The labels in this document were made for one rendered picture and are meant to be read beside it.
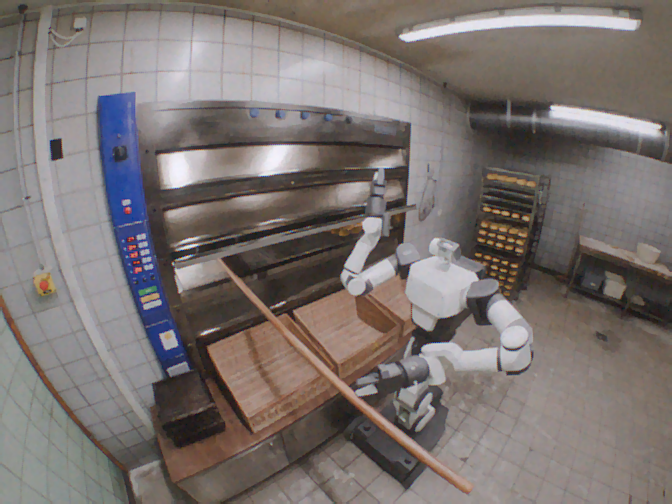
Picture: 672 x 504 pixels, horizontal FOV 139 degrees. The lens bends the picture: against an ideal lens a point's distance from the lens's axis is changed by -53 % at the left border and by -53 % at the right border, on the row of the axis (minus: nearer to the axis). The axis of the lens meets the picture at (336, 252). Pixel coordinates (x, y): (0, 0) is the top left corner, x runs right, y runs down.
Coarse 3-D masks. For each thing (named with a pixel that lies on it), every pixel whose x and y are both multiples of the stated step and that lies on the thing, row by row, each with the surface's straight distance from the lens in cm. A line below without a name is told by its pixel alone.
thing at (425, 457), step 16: (256, 304) 119; (272, 320) 107; (288, 336) 98; (304, 352) 91; (320, 368) 86; (336, 384) 82; (352, 400) 79; (368, 416) 76; (400, 432) 74; (416, 448) 72; (432, 464) 72; (448, 480) 72; (464, 480) 72
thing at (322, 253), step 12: (396, 228) 235; (312, 252) 175; (324, 252) 175; (336, 252) 182; (276, 264) 160; (288, 264) 160; (300, 264) 166; (240, 276) 150; (252, 276) 151; (264, 276) 155; (192, 288) 148; (204, 288) 145; (216, 288) 145; (228, 288) 148
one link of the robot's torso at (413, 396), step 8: (408, 344) 134; (408, 352) 134; (424, 384) 135; (400, 392) 152; (408, 392) 148; (416, 392) 143; (424, 392) 150; (400, 400) 157; (408, 400) 151; (416, 400) 149; (416, 408) 153
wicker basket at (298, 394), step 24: (240, 336) 162; (264, 336) 169; (216, 360) 162; (240, 360) 167; (264, 360) 174; (288, 360) 176; (240, 384) 168; (264, 384) 165; (288, 384) 162; (312, 384) 146; (240, 408) 140; (264, 408) 136; (288, 408) 147
